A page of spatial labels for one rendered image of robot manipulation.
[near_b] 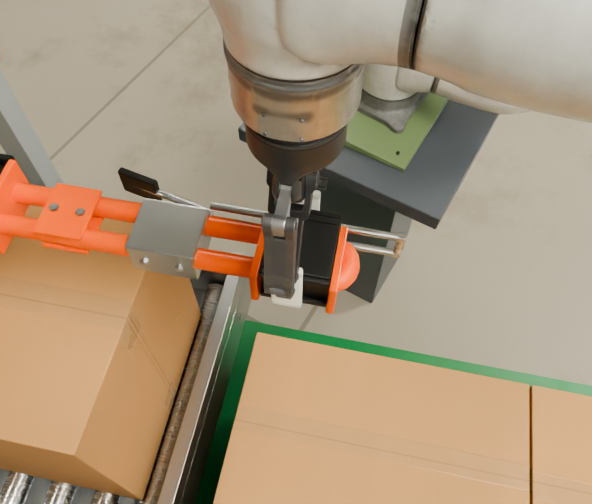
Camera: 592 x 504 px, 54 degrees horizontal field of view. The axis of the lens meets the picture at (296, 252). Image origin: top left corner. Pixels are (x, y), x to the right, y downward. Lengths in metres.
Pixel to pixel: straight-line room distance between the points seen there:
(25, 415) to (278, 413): 0.54
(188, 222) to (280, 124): 0.24
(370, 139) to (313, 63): 0.99
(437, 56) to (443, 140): 1.08
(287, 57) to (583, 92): 0.15
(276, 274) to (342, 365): 0.82
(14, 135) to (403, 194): 0.88
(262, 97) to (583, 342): 1.82
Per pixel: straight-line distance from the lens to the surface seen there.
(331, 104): 0.37
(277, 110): 0.36
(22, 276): 1.00
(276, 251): 0.45
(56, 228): 0.62
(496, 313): 2.03
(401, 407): 1.26
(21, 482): 1.32
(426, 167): 1.31
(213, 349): 1.23
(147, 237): 0.59
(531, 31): 0.28
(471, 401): 1.30
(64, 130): 2.55
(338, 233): 0.57
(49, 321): 0.94
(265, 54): 0.33
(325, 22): 0.30
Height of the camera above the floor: 1.74
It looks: 59 degrees down
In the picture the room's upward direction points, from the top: straight up
